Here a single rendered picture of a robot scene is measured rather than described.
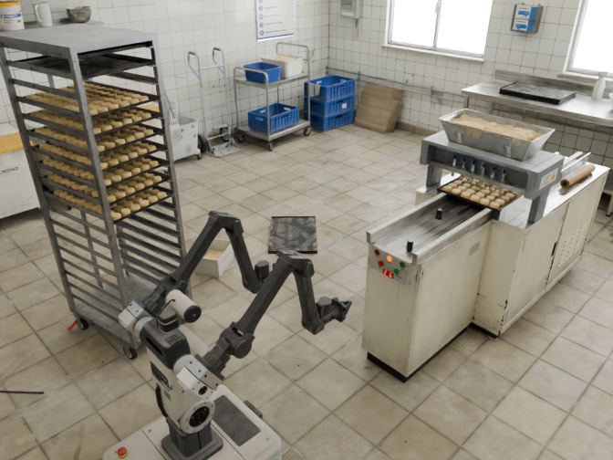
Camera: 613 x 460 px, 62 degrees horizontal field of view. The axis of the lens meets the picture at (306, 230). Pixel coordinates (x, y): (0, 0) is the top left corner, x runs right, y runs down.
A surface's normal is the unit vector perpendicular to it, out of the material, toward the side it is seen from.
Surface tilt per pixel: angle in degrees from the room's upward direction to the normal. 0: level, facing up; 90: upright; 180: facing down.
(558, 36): 90
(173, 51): 90
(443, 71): 90
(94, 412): 0
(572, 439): 0
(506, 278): 90
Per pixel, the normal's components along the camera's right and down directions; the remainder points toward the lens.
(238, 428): 0.00, -0.87
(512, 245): -0.72, 0.34
